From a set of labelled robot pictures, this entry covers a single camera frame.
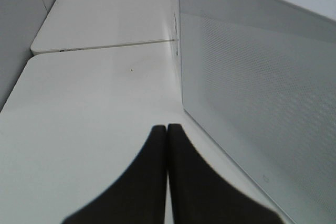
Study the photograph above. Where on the white microwave oven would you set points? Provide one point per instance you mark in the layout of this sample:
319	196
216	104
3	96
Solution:
298	29

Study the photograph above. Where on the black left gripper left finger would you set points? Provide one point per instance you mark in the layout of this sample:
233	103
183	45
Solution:
139	194

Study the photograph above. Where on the white microwave door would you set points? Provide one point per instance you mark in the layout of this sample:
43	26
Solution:
275	117

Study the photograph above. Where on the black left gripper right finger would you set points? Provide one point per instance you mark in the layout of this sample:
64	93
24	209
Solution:
200	195

